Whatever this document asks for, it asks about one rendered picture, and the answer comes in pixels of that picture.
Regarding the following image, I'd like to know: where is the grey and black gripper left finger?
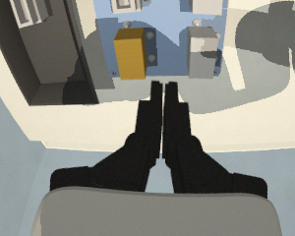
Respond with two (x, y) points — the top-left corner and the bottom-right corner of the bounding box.
(49, 81), (163, 192)

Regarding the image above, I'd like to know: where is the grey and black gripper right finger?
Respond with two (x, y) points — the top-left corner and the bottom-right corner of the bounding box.
(162, 82), (267, 199)

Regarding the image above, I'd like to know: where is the golden yellow block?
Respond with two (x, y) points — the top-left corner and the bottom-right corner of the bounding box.
(113, 28), (148, 80)

